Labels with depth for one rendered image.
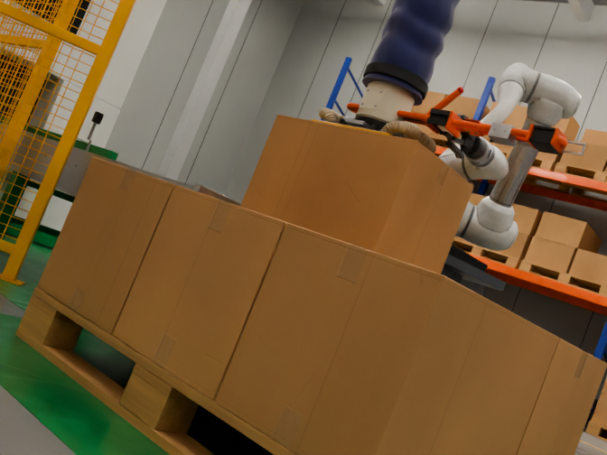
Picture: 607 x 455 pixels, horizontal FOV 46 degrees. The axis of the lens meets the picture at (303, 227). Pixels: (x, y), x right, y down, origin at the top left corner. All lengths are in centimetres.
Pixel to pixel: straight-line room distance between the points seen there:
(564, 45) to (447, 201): 1027
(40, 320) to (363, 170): 102
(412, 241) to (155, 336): 90
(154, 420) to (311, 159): 106
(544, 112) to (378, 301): 184
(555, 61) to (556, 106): 941
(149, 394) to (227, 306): 28
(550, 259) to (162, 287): 839
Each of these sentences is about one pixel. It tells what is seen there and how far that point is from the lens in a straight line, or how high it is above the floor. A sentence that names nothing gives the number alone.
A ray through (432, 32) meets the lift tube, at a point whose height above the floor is 137.
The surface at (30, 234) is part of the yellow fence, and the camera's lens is 302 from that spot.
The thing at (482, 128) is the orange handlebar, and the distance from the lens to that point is 223.
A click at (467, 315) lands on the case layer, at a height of 50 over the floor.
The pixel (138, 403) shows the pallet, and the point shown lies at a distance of 168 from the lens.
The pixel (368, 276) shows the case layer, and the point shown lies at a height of 50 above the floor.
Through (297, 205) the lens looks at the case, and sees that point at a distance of 230.
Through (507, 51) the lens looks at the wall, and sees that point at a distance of 1282.
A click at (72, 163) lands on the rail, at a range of 309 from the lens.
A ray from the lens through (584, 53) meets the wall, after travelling 1234.
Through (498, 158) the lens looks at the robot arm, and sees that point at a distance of 254.
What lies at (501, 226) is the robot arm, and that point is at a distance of 310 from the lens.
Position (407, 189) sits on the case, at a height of 81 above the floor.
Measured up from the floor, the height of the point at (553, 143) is 105.
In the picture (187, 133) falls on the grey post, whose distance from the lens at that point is 590.
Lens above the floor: 45
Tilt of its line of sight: 4 degrees up
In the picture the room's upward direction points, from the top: 22 degrees clockwise
